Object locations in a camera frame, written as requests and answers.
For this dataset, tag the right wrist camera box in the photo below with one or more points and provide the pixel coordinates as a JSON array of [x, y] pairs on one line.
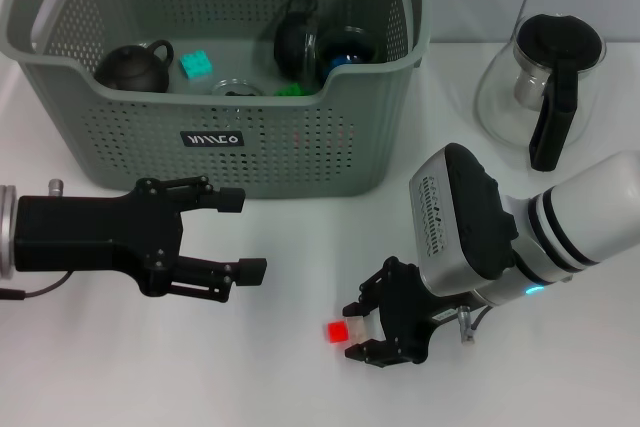
[[460, 217]]

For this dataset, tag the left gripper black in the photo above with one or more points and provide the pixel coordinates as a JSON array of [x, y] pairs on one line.
[[90, 232]]

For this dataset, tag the blue square building block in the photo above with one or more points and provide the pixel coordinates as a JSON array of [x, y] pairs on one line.
[[344, 60]]

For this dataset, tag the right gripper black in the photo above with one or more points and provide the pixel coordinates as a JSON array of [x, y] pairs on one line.
[[410, 307]]

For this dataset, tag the teal square building block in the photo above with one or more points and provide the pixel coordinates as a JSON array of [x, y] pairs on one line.
[[196, 64]]

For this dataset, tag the glass teacup with black base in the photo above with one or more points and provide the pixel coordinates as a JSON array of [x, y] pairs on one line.
[[290, 42], [350, 42], [235, 84]]

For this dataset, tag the small green building block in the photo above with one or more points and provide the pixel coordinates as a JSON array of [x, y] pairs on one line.
[[297, 89]]

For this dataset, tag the small square red block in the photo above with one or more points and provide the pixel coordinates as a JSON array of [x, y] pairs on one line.
[[337, 332]]

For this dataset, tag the glass teapot with black lid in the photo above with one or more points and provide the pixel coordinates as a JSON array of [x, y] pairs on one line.
[[555, 97]]

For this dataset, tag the grey perforated plastic storage bin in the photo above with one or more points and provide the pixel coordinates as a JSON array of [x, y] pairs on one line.
[[200, 167]]

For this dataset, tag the dark brown clay teapot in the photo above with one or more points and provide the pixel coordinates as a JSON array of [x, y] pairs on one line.
[[132, 69]]

